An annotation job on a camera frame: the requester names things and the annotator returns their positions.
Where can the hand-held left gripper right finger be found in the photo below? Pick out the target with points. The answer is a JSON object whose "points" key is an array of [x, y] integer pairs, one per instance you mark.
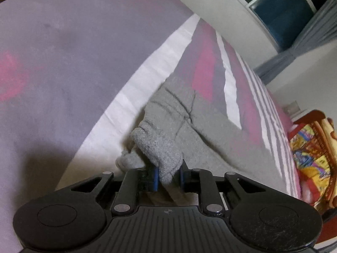
{"points": [[182, 179]]}

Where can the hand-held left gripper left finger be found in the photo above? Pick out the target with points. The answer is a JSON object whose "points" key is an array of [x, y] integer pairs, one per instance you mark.
{"points": [[155, 180]]}

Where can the grey pants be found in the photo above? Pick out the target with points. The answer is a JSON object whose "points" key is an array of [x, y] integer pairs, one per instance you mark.
{"points": [[168, 139]]}

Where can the colourful printed blanket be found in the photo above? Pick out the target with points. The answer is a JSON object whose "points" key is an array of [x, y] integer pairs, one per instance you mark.
{"points": [[313, 150]]}

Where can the striped bed sheet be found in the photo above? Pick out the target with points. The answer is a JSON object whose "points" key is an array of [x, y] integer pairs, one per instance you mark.
{"points": [[65, 58]]}

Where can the grey curtain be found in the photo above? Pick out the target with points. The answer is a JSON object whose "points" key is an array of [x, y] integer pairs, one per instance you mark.
{"points": [[302, 44]]}

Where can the window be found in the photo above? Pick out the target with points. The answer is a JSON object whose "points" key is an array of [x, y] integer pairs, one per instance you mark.
{"points": [[281, 8]]}

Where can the wall socket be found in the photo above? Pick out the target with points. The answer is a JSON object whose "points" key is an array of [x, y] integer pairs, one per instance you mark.
{"points": [[292, 108]]}

